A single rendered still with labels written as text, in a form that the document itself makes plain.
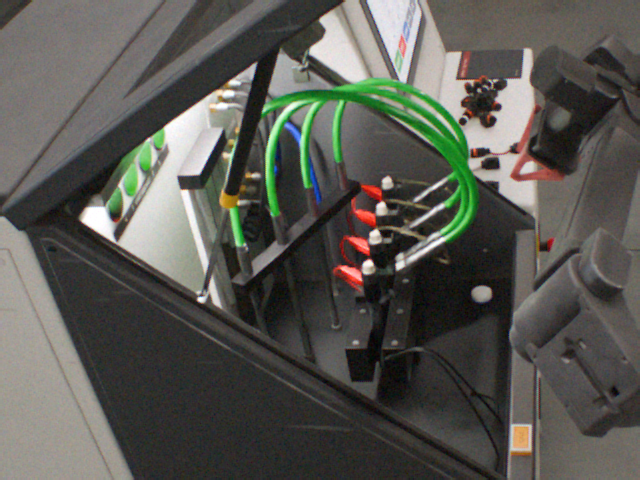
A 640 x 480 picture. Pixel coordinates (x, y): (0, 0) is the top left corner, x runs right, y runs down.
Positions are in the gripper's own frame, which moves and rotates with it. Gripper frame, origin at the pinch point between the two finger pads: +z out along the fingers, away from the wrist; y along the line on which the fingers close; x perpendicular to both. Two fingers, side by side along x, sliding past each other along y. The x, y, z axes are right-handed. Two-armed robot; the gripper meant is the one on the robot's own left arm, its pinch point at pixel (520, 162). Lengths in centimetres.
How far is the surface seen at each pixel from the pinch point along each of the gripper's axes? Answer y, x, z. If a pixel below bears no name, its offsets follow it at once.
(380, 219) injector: -7.7, -2.9, 37.2
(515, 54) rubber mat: -91, 24, 57
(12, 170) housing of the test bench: 31, -56, 17
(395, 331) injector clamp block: 9.4, 6.7, 38.5
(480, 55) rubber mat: -89, 17, 63
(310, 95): -0.5, -27.9, 12.2
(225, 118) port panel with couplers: -17, -33, 47
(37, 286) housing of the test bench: 39, -47, 25
